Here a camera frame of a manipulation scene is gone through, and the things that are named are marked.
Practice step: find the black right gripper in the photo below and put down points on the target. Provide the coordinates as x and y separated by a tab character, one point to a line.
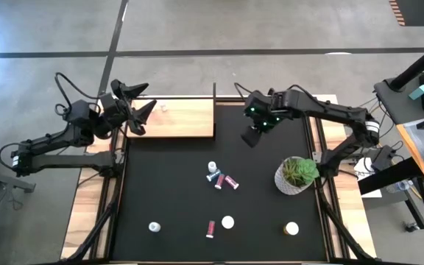
265	106

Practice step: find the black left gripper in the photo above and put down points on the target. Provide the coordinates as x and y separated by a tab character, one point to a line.
112	123

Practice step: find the small pink pill bottle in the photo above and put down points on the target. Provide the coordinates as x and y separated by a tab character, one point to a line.
163	108

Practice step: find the white pill bottle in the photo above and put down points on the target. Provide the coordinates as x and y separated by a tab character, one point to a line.
212	166
154	227

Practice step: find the blue pill bottle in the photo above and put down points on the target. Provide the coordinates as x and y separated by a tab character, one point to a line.
213	175

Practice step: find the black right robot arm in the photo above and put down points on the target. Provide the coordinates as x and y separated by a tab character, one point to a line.
329	110

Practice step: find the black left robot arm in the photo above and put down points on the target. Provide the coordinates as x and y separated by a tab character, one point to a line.
68	160

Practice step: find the wooden tray board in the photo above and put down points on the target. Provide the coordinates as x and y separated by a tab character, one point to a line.
182	121

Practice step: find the succulent in white pot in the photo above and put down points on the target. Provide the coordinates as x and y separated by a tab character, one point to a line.
289	184

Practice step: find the black table mat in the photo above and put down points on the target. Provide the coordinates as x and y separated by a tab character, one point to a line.
182	206

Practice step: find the white paper sheet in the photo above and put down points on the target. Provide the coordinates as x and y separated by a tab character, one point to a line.
363	165

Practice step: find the black power brick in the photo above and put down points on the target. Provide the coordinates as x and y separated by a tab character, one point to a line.
383	158

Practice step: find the black desk beam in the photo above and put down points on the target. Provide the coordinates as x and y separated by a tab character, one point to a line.
388	176

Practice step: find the grey side table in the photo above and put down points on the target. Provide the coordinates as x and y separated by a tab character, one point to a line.
396	103

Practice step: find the clear water bottle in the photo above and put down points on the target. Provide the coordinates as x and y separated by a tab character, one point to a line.
398	186

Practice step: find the wood-edged desk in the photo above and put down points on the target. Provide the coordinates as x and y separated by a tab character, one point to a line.
418	147

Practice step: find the teal block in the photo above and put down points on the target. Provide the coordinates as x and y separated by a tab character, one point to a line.
418	92

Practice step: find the black pole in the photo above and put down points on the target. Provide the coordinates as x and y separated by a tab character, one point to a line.
418	66

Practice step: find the caster wheel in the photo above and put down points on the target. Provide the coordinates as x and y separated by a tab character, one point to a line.
412	227

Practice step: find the dark mat striped edges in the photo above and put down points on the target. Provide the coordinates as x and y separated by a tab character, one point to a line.
418	11

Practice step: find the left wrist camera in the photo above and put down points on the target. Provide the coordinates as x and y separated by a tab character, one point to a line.
109	102

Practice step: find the black metal table frame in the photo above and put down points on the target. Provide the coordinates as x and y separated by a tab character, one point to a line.
225	99

